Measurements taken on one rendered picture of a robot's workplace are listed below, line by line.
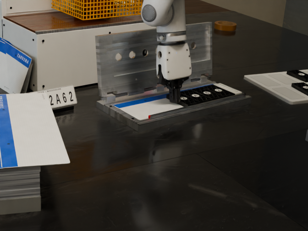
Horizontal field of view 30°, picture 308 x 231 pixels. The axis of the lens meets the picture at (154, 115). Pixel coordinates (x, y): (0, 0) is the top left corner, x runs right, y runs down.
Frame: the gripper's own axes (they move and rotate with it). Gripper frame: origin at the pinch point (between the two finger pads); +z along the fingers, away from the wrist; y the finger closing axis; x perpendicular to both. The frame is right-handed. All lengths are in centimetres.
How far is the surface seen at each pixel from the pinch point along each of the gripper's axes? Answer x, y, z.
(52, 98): 16.7, -30.8, -2.5
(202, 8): 108, 115, -18
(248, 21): 74, 114, -11
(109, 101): 10.8, -15.7, 0.4
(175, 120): -6.7, -5.9, 5.4
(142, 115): -2.1, -14.0, 3.2
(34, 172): -28, -60, 2
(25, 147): -21, -58, -1
